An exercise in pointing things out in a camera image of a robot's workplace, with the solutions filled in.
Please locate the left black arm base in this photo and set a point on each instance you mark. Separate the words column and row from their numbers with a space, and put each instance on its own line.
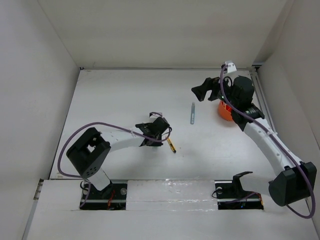
column 114, row 198

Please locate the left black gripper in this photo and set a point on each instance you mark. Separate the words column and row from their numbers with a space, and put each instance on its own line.
column 157, row 143

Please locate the orange round compartment container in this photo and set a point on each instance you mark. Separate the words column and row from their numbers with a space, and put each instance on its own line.
column 224, row 111

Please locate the yellow black utility knife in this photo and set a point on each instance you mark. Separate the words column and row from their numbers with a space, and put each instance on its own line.
column 173, row 149

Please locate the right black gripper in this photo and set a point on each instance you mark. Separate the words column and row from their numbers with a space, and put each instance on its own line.
column 209, row 84

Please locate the blue grey utility knife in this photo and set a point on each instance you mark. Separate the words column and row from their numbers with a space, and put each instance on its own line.
column 192, row 115

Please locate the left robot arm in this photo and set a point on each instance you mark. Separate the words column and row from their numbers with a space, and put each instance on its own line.
column 88, row 153

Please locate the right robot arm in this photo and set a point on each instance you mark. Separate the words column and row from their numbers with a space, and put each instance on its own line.
column 294, row 179

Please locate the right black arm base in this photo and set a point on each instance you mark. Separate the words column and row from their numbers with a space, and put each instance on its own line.
column 231, row 196

